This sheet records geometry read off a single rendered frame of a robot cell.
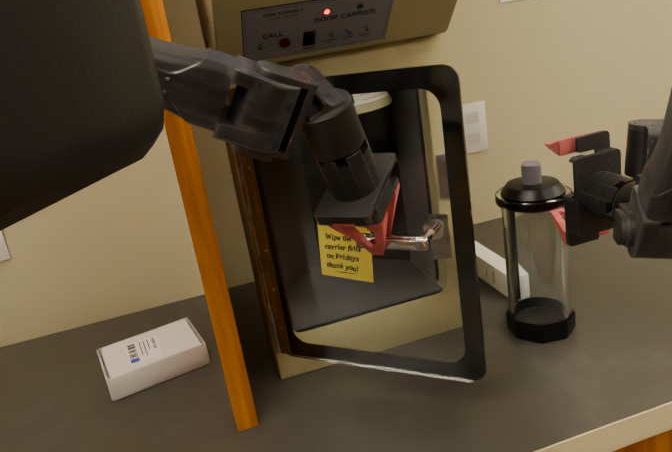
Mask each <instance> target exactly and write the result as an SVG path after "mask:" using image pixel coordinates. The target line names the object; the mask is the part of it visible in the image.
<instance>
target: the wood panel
mask: <svg viewBox="0 0 672 452"><path fill-rule="evenodd" d="M140 1H141V5H142V9H143V13H144V18H145V22H146V26H147V30H148V35H149V36H152V37H155V38H158V39H161V40H164V41H168V42H172V39H171V35H170V30H169V26H168V22H167V17H166V13H165V8H164V4H163V0H140ZM164 125H165V129H166V134H167V138H168V142H169V146H170V150H171V155H172V159H173V163H174V167H175V171H176V175H177V180H178V184H179V188H180V192H181V196H182V200H183V205H184V209H185V213H186V217H187V221H188V225H189V230H190V234H191V238H192V242H193V246H194V251H195V255H196V259H197V263H198V267H199V271H200V276H201V280H202V284H203V288H204V292H205V296H206V301H207V305H208V309H209V313H210V317H211V321H212V326H213V330H214V334H215V338H216V342H217V347H218V351H219V355H220V359H221V363H222V367H223V372H224V376H225V380H226V384H227V388H228V392H229V397H230V401H231V405H232V409H233V413H234V417H235V422H236V426H237V430H238V431H242V430H245V429H248V428H251V427H254V426H257V425H259V423H258V419H257V414H256V410H255V406H254V401H253V397H252V392H251V388H250V384H249V379H248V375H247V370H246V366H245V361H244V357H243V353H242V348H241V344H240V339H239V335H238V331H237V326H236V322H235V317H234V313H233V309H232V304H231V300H230V295H229V291H228V286H227V282H226V278H225V273H224V269H223V264H222V260H221V256H220V251H219V247H218V242H217V238H216V233H215V229H214V225H213V220H212V216H211V211H210V207H209V203H208V198H207V194H206V189H205V185H204V181H203V176H202V172H201V167H200V163H199V158H198V154H197V150H196V145H195V141H194V136H193V132H192V128H191V124H189V123H187V122H186V121H185V120H184V119H182V118H181V117H179V116H177V115H175V114H174V113H172V112H170V111H168V110H166V109H164Z"/></svg>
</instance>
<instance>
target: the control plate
mask: <svg viewBox="0 0 672 452"><path fill-rule="evenodd" d="M359 3H362V4H363V5H364V6H363V8H362V9H360V10H356V8H355V7H356V5H357V4H359ZM392 3H393V0H309V1H303V2H296V3H290V4H283V5H277V6H271V7H264V8H258V9H251V10H245V11H241V23H242V40H243V57H245V58H248V59H251V60H254V61H259V60H266V59H271V58H277V57H283V56H288V55H294V54H300V53H305V52H311V51H317V50H323V49H328V48H334V47H340V46H345V45H351V44H357V43H362V42H368V41H374V40H379V39H385V35H386V30H387V26H388V21H389V17H390V12H391V8H392ZM327 8H329V9H331V13H330V14H329V15H324V14H323V10H325V9H327ZM365 25H369V30H368V31H365V30H363V26H365ZM347 28H351V29H352V31H351V34H348V33H345V30H346V29H347ZM314 30H316V36H315V44H314V45H308V46H303V34H304V32H308V31H314ZM329 31H333V32H334V35H333V37H330V36H327V33H328V32H329ZM284 38H288V39H289V40H290V42H291V43H290V45H289V46H288V47H286V48H282V47H280V45H279V42H280V41H281V40H282V39H284ZM261 43H263V44H265V48H264V49H262V50H259V49H258V48H257V46H258V45H259V44H261Z"/></svg>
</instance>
